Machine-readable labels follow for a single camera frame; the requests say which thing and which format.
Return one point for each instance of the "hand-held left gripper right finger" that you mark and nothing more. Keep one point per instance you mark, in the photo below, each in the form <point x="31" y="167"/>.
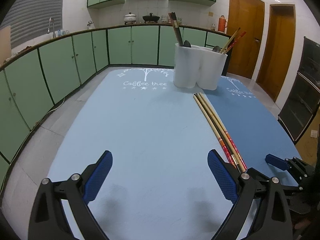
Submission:
<point x="222" y="177"/>

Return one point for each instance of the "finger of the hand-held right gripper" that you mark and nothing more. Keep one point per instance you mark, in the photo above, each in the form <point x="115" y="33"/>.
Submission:
<point x="276" y="161"/>

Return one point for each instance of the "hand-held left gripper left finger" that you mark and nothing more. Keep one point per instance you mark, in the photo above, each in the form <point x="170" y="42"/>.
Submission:
<point x="97" y="177"/>

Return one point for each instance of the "bamboo chopstick red end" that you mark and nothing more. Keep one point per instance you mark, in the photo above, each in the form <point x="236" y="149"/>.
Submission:
<point x="231" y="40"/>
<point x="235" y="42"/>
<point x="215" y="116"/>
<point x="211" y="116"/>
<point x="206" y="116"/>

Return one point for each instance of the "white two-compartment utensil holder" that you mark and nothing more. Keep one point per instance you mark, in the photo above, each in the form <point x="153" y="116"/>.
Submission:
<point x="186" y="67"/>

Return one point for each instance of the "black spoon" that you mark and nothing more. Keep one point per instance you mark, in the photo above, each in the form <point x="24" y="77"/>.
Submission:
<point x="187" y="44"/>

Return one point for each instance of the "dark chopstick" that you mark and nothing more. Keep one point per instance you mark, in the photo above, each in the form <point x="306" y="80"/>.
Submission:
<point x="175" y="28"/>
<point x="178" y="30"/>
<point x="180" y="33"/>

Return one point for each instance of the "cardboard box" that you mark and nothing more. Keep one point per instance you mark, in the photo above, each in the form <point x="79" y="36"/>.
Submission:
<point x="306" y="145"/>

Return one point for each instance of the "dark blue printed mat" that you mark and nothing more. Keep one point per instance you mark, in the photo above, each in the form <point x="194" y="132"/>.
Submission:
<point x="250" y="120"/>

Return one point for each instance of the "light blue printed mat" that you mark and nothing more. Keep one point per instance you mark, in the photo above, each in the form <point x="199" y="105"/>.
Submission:
<point x="150" y="142"/>

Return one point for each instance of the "black glass-door cabinet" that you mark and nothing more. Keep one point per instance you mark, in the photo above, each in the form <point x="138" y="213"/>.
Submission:
<point x="302" y="92"/>

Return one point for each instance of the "plain wooden door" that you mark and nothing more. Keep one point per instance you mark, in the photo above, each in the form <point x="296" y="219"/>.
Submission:
<point x="276" y="55"/>

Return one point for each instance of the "green base cabinets with countertop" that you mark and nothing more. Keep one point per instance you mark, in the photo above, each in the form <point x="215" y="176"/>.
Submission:
<point x="60" y="62"/>

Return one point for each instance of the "orange thermos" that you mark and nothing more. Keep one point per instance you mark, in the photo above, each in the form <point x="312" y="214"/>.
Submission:
<point x="222" y="23"/>

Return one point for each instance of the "bottles by sink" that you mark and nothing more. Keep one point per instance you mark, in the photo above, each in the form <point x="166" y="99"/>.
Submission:
<point x="62" y="33"/>

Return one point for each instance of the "chrome sink faucet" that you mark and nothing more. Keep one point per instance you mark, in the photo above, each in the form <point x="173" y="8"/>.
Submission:
<point x="51" y="25"/>

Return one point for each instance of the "white cooking pot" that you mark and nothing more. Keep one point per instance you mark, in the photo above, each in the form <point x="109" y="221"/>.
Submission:
<point x="130" y="18"/>

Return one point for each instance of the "black wok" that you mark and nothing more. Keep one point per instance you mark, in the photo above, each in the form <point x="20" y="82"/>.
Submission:
<point x="150" y="18"/>

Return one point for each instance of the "grey window blind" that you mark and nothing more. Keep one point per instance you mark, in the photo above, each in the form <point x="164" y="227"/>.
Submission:
<point x="37" y="12"/>

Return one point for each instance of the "small wall tap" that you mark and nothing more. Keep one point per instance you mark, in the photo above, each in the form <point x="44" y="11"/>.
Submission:
<point x="90" y="23"/>

